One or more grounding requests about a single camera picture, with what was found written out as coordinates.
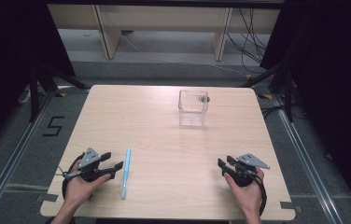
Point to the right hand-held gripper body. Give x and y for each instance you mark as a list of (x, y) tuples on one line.
[(245, 169)]

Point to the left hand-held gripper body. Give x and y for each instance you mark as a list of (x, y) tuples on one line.
[(89, 159)]

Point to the light blue toothbrush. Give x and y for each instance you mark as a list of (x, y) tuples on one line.
[(126, 174)]

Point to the clear plastic container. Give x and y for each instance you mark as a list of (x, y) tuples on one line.
[(193, 107)]

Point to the person's right hand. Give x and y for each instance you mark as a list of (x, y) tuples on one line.
[(248, 196)]

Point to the person's left hand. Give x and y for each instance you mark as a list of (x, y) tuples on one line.
[(80, 186)]

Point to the grey tape piece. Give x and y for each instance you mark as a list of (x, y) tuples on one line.
[(46, 197), (290, 206)]

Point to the yellow black tape piece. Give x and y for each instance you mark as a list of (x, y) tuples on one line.
[(60, 94), (264, 96)]

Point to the black metal stand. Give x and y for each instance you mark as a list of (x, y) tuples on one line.
[(285, 90), (43, 87)]

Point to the dark curtain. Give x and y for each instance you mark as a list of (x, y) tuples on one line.
[(335, 77), (8, 62)]

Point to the beige wooden desk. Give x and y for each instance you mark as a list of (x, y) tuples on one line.
[(164, 18)]

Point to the metal floor rail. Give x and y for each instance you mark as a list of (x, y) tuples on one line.
[(11, 152), (304, 149)]

